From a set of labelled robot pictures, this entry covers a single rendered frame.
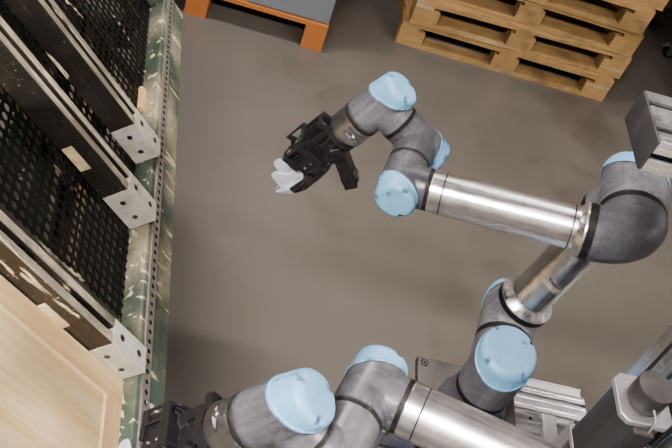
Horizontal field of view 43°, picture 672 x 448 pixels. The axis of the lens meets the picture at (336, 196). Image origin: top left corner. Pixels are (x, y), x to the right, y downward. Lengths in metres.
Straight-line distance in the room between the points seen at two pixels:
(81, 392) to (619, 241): 1.03
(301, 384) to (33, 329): 0.78
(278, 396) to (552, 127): 3.71
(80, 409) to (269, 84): 2.61
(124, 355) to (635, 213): 1.03
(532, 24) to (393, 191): 3.31
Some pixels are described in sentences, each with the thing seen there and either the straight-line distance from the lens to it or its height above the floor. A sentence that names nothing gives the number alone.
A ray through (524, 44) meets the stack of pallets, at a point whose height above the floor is 0.20.
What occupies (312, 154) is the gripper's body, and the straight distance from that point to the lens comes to 1.61.
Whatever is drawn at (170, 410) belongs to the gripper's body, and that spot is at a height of 1.53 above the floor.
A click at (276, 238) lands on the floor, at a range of 3.43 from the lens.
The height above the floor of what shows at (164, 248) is 0.84.
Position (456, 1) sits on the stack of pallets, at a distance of 4.60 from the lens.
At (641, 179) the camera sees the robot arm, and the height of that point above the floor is 1.68.
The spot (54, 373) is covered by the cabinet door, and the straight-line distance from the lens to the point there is 1.71.
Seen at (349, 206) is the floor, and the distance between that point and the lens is 3.65.
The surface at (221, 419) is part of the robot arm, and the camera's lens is 1.07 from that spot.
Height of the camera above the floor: 2.52
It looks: 43 degrees down
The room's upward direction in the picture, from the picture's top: 21 degrees clockwise
